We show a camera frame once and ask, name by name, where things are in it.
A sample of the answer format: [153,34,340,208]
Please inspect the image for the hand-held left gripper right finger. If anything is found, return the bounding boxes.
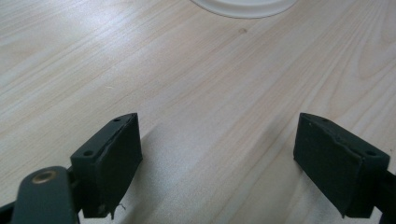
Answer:
[292,112,391,219]

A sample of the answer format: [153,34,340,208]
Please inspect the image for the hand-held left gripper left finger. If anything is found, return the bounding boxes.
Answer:
[69,112,144,220]

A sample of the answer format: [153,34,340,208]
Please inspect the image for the white plate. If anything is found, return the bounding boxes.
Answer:
[190,0,298,20]

